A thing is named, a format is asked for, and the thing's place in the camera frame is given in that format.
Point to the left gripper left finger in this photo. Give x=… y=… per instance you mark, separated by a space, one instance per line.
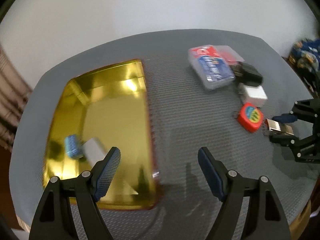
x=53 y=217

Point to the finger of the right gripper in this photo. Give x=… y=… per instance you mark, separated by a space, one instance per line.
x=285 y=118
x=283 y=139

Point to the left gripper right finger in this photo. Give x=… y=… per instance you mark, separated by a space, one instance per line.
x=265 y=215

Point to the red tape measure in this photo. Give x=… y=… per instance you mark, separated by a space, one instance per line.
x=250 y=117

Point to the grey metal case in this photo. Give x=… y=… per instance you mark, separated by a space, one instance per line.
x=253 y=95

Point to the black power adapter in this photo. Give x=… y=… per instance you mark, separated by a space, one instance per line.
x=247 y=74

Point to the white charger cube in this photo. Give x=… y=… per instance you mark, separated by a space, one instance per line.
x=93 y=151

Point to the clear box blue label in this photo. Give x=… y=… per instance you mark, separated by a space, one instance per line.
x=210 y=67

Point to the clear box red contents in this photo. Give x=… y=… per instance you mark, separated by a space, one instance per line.
x=229 y=55

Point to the blue patterned cloth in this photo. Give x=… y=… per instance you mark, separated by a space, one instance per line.
x=304 y=57

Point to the grey honeycomb table mat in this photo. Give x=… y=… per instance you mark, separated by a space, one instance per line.
x=184 y=117

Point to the red gold coffee tin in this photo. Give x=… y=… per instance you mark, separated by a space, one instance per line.
x=109 y=107

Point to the beige patterned curtain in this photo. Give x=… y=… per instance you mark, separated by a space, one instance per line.
x=14 y=93

